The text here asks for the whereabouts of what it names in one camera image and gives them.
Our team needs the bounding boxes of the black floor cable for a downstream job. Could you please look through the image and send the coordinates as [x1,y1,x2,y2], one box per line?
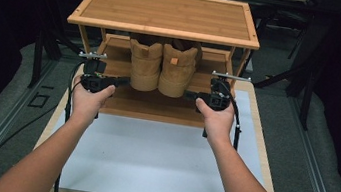
[0,96,58,192]

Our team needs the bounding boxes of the tan suede boot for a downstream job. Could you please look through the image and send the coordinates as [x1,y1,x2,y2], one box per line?
[122,32,167,94]
[156,37,205,102]

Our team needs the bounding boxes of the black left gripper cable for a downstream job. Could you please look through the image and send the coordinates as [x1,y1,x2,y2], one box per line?
[51,59,86,192]

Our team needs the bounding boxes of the white table mat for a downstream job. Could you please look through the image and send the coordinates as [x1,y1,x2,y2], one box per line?
[44,65,278,192]

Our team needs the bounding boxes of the person's right hand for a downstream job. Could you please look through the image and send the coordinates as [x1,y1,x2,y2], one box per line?
[189,95,238,147]

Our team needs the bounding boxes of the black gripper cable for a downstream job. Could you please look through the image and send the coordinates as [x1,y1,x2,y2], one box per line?
[51,59,86,192]
[204,80,251,192]

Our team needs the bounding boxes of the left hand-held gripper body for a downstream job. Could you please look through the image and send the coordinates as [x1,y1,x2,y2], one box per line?
[73,49,122,97]

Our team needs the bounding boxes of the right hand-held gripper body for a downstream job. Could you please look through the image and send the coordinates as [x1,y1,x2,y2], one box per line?
[194,68,253,117]

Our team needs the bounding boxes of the wooden three-tier shoe rack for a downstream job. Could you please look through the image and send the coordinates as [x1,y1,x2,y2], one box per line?
[54,0,267,136]

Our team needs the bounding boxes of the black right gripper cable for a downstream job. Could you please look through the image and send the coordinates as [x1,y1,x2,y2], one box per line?
[204,80,251,192]

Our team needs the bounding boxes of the black metal stand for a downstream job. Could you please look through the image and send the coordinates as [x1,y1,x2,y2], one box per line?
[25,0,96,97]
[248,21,324,132]

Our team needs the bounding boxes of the person's left hand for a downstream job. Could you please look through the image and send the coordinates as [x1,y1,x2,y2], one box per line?
[66,73,118,126]

